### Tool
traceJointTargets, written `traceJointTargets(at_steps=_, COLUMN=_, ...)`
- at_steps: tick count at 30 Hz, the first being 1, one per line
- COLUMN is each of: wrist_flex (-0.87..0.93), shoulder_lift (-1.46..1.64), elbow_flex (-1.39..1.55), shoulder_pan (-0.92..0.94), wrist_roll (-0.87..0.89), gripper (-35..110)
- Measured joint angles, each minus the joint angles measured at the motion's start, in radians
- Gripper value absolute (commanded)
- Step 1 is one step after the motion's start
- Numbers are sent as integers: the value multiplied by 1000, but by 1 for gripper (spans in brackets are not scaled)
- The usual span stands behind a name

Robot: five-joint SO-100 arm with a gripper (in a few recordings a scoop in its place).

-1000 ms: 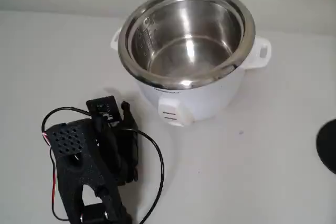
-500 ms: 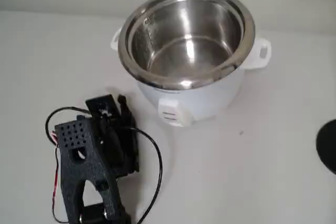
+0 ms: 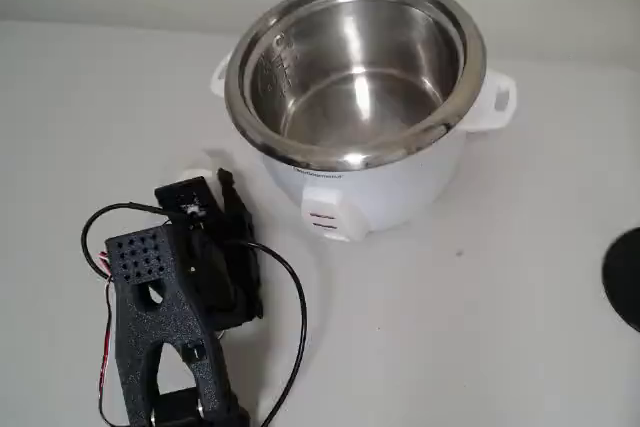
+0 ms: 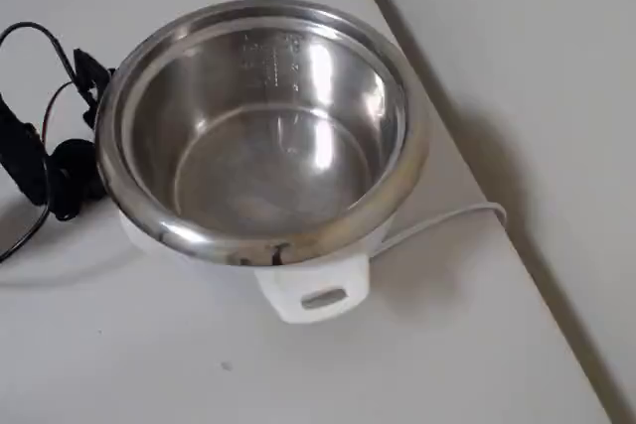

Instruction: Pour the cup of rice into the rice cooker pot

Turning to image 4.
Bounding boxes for steel inner pot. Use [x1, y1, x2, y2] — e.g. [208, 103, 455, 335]
[93, 0, 431, 269]

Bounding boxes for thin red black wire loop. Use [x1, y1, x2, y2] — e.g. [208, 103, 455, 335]
[38, 80, 86, 148]

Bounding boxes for white power cord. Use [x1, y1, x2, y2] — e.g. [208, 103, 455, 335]
[370, 201, 509, 259]

